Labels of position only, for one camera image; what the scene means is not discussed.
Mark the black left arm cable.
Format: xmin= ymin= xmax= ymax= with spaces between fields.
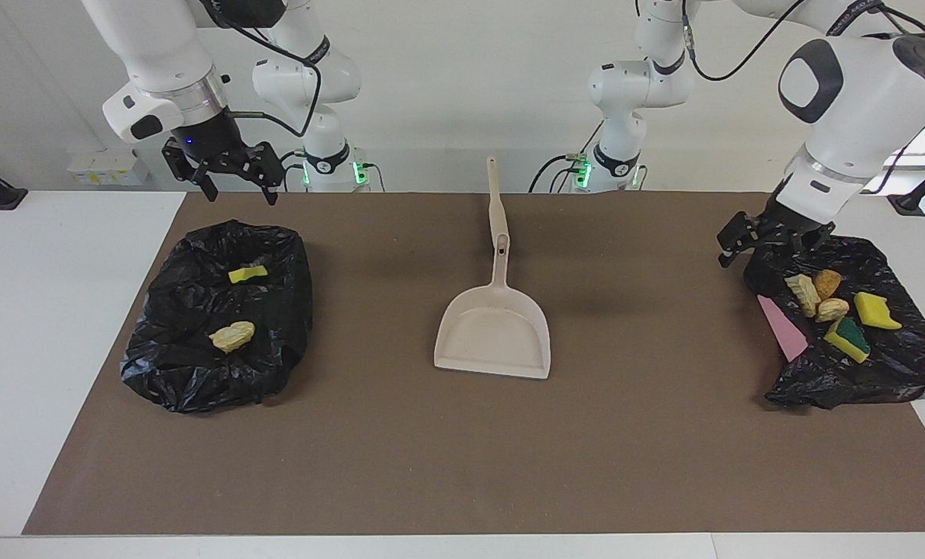
xmin=680 ymin=0 xmax=925 ymax=195

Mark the black plastic trash bag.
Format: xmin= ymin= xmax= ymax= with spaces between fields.
xmin=744 ymin=235 xmax=925 ymax=411

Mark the black base cable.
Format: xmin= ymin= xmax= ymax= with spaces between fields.
xmin=276 ymin=151 xmax=387 ymax=193
xmin=529 ymin=116 xmax=607 ymax=193

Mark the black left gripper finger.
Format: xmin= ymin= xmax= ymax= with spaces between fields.
xmin=800 ymin=221 xmax=837 ymax=254
xmin=716 ymin=210 xmax=767 ymax=269

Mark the brown table mat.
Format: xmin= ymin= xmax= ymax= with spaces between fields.
xmin=22 ymin=192 xmax=925 ymax=536

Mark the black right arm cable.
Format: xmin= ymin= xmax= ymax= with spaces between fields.
xmin=198 ymin=0 xmax=323 ymax=141

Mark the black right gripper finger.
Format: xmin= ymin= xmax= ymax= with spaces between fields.
xmin=246 ymin=142 xmax=285 ymax=207
xmin=161 ymin=137 xmax=220 ymax=203

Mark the striped bread piece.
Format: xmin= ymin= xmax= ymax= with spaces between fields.
xmin=208 ymin=321 xmax=256 ymax=354
xmin=785 ymin=273 xmax=822 ymax=318

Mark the right black trash bag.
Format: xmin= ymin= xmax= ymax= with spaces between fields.
xmin=119 ymin=220 xmax=314 ymax=414

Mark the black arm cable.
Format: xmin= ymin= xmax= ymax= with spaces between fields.
xmin=198 ymin=0 xmax=323 ymax=141
xmin=680 ymin=0 xmax=925 ymax=195

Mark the beige plastic dustpan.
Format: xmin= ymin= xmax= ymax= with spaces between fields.
xmin=433 ymin=233 xmax=552 ymax=380

